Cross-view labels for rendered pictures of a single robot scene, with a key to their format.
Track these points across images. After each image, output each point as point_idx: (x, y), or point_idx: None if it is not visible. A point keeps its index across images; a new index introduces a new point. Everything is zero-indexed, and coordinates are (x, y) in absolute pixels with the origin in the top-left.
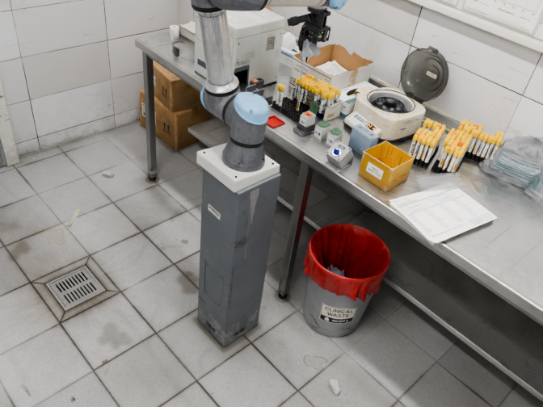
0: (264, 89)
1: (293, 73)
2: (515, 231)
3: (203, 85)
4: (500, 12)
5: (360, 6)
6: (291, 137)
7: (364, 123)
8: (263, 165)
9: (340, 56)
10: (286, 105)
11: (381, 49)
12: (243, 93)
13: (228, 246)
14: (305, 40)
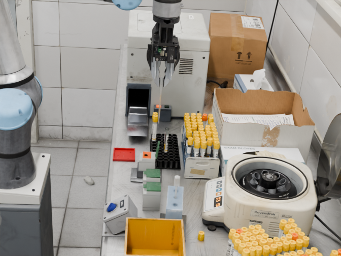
0: (173, 121)
1: (212, 112)
2: None
3: (115, 97)
4: None
5: (331, 48)
6: (116, 177)
7: (215, 195)
8: (13, 185)
9: (297, 109)
10: (161, 142)
11: (337, 112)
12: (12, 89)
13: None
14: (154, 57)
